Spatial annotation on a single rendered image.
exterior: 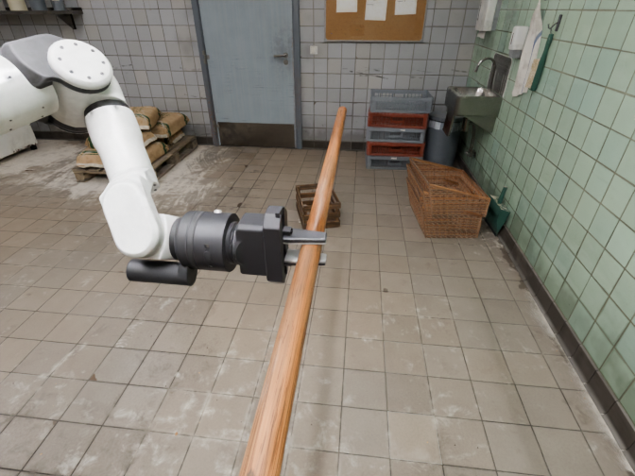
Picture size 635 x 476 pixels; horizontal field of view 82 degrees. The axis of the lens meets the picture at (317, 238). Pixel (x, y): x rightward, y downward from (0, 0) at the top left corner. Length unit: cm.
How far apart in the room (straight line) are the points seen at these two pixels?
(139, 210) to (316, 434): 134
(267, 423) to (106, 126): 48
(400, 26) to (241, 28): 168
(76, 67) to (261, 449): 54
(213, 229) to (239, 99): 422
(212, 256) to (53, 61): 34
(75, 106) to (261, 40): 394
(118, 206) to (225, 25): 414
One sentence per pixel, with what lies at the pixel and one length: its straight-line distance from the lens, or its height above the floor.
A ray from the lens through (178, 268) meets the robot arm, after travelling 57.
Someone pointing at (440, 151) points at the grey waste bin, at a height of 21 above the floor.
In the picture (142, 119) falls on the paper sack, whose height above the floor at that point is 56.
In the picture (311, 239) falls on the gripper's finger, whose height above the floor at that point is 122.
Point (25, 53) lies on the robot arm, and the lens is 66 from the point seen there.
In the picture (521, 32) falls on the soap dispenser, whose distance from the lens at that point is 325.
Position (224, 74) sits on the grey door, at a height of 85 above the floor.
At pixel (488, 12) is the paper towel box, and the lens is 397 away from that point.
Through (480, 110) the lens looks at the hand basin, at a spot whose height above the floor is 78.
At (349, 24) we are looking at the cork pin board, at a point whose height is 135.
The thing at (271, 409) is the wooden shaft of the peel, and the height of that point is 121.
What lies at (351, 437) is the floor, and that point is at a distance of 171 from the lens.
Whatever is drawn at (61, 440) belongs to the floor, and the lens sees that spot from 199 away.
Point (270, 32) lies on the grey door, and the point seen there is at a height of 126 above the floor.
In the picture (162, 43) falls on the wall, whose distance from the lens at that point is 497.
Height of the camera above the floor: 149
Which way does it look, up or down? 32 degrees down
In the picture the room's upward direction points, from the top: straight up
